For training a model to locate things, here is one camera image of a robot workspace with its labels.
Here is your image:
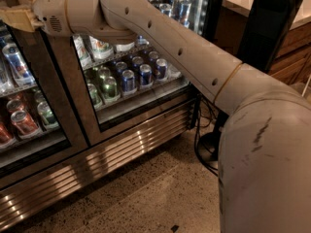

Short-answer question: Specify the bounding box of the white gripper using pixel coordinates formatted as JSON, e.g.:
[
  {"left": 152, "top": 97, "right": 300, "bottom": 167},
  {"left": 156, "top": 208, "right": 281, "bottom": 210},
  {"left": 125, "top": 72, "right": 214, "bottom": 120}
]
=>
[{"left": 0, "top": 0, "right": 72, "bottom": 37}]

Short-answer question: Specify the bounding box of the glass fridge door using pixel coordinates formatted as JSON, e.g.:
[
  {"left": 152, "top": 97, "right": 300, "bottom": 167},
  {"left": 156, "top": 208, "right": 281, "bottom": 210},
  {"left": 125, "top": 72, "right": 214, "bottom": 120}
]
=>
[
  {"left": 24, "top": 0, "right": 215, "bottom": 147},
  {"left": 0, "top": 0, "right": 90, "bottom": 191}
]

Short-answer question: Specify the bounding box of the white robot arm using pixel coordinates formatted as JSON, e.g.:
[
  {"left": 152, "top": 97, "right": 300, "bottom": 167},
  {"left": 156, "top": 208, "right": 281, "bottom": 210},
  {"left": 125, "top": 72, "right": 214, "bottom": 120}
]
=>
[{"left": 0, "top": 0, "right": 311, "bottom": 233}]

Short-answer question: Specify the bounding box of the stainless steel display fridge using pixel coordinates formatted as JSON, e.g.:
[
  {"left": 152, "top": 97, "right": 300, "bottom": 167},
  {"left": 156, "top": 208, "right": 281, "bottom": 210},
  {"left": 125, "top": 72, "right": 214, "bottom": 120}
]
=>
[{"left": 0, "top": 0, "right": 227, "bottom": 233}]

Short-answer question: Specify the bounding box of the white green can front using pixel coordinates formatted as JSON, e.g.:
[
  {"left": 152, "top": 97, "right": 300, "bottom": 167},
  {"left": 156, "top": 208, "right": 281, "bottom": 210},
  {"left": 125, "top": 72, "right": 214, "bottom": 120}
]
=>
[{"left": 89, "top": 37, "right": 114, "bottom": 59}]

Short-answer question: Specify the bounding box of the white green can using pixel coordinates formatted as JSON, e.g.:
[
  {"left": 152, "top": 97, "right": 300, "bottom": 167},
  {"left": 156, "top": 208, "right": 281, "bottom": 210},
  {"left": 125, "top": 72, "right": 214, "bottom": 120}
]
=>
[
  {"left": 89, "top": 37, "right": 114, "bottom": 59},
  {"left": 114, "top": 43, "right": 135, "bottom": 52}
]

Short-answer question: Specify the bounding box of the red soda can rear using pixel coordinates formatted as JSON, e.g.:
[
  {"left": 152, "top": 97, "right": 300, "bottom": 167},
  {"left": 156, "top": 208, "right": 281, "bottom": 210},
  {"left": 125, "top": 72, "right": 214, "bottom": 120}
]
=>
[{"left": 6, "top": 99, "right": 26, "bottom": 114}]

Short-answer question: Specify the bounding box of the red soda can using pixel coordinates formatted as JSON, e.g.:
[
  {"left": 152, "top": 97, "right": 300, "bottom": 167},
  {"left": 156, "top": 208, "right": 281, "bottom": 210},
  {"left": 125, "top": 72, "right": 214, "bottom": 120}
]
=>
[
  {"left": 11, "top": 110, "right": 41, "bottom": 138},
  {"left": 6, "top": 99, "right": 26, "bottom": 114}
]

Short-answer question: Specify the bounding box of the white green can right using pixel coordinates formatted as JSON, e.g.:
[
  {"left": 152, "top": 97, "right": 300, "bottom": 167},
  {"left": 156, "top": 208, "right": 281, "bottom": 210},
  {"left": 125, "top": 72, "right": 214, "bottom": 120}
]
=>
[{"left": 114, "top": 43, "right": 135, "bottom": 52}]

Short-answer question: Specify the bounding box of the green soda can left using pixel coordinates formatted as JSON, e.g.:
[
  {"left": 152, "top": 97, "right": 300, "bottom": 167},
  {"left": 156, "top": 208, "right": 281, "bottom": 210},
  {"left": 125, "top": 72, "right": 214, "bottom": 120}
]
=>
[{"left": 37, "top": 101, "right": 58, "bottom": 129}]

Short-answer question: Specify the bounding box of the red soda can front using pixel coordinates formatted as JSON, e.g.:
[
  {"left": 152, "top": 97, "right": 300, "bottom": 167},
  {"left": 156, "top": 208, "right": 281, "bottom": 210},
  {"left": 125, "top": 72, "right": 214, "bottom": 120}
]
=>
[{"left": 11, "top": 110, "right": 41, "bottom": 138}]

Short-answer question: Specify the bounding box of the green can bottom shelf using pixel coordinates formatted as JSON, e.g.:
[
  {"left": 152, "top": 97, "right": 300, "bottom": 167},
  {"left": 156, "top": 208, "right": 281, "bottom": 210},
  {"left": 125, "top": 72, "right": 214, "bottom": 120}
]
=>
[{"left": 101, "top": 77, "right": 120, "bottom": 103}]

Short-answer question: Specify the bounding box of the blue can front left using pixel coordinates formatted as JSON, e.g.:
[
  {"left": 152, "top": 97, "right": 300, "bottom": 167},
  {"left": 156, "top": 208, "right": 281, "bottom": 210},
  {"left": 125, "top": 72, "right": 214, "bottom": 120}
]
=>
[{"left": 121, "top": 70, "right": 137, "bottom": 95}]

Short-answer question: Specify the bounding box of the blue can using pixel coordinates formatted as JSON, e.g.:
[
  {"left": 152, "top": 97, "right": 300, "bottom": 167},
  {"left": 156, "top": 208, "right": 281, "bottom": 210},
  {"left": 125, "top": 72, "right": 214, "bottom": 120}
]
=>
[
  {"left": 121, "top": 70, "right": 137, "bottom": 95},
  {"left": 139, "top": 64, "right": 153, "bottom": 87},
  {"left": 155, "top": 58, "right": 168, "bottom": 81}
]

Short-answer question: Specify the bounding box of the red can at edge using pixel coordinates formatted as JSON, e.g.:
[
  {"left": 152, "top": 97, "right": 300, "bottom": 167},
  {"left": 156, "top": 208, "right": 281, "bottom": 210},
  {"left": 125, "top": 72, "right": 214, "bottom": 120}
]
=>
[{"left": 0, "top": 121, "right": 16, "bottom": 149}]

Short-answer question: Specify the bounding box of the blue can front middle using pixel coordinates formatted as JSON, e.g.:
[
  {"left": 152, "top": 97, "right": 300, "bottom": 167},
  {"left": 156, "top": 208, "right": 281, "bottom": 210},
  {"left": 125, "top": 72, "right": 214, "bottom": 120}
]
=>
[{"left": 139, "top": 64, "right": 153, "bottom": 87}]

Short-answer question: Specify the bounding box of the tall silver can middle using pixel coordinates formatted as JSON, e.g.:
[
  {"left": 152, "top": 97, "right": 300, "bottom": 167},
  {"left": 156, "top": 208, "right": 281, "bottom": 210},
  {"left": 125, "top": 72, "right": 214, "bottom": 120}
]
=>
[{"left": 159, "top": 3, "right": 171, "bottom": 17}]

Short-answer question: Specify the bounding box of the tall silver can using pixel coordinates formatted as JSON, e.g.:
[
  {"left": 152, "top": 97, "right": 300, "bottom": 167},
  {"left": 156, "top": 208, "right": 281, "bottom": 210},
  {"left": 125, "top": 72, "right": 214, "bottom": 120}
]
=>
[
  {"left": 159, "top": 3, "right": 171, "bottom": 17},
  {"left": 172, "top": 0, "right": 191, "bottom": 27}
]

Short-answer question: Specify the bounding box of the blue can front right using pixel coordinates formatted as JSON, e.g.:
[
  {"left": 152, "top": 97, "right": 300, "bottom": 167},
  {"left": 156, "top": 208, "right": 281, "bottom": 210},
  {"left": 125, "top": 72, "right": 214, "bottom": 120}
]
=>
[{"left": 155, "top": 58, "right": 168, "bottom": 81}]

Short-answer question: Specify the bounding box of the tall silver can right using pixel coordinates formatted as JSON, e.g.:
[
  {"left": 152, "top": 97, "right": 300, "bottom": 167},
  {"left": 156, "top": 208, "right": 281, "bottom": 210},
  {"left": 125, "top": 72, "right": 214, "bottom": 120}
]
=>
[{"left": 172, "top": 0, "right": 191, "bottom": 27}]

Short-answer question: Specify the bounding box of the black tower fan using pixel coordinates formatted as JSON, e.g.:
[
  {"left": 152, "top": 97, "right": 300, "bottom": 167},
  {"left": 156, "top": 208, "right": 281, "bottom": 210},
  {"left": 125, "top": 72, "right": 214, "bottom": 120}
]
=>
[{"left": 194, "top": 0, "right": 303, "bottom": 171}]

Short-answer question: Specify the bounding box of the wooden counter cabinet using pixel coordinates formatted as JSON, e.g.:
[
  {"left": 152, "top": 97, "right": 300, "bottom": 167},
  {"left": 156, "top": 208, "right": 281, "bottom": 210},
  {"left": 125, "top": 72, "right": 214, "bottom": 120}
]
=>
[{"left": 215, "top": 0, "right": 311, "bottom": 84}]

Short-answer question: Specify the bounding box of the black power cable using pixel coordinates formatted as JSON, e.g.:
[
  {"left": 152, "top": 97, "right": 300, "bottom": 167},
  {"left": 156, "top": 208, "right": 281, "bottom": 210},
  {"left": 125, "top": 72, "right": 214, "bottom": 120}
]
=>
[{"left": 193, "top": 95, "right": 222, "bottom": 177}]

